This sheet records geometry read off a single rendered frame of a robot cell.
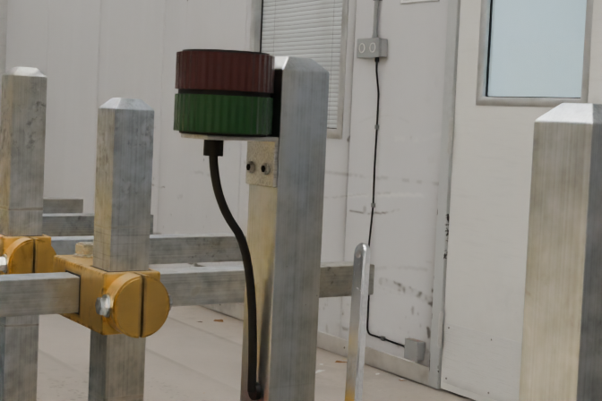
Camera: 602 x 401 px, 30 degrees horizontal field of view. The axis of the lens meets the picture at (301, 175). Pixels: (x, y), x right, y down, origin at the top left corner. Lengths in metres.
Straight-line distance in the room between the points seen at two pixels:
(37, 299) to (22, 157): 0.24
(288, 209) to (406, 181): 4.17
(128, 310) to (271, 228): 0.24
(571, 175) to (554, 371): 0.09
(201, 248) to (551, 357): 0.81
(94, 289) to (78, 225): 0.57
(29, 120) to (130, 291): 0.31
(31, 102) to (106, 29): 6.61
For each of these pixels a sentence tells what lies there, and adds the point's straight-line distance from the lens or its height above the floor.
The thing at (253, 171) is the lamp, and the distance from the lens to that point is 0.71.
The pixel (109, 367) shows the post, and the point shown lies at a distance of 0.93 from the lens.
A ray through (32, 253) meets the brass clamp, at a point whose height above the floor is 0.96.
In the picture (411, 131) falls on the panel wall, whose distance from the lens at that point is 4.83.
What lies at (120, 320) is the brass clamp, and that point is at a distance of 0.90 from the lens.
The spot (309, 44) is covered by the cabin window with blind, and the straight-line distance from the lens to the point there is 5.59.
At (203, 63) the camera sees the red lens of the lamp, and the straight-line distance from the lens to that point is 0.66.
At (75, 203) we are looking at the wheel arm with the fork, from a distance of 1.76.
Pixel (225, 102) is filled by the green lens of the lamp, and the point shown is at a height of 1.11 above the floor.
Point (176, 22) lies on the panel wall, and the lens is 6.80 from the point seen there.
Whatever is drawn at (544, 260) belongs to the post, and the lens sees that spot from 0.51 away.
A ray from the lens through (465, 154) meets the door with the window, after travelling 4.57.
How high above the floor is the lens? 1.10
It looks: 3 degrees down
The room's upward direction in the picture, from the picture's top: 3 degrees clockwise
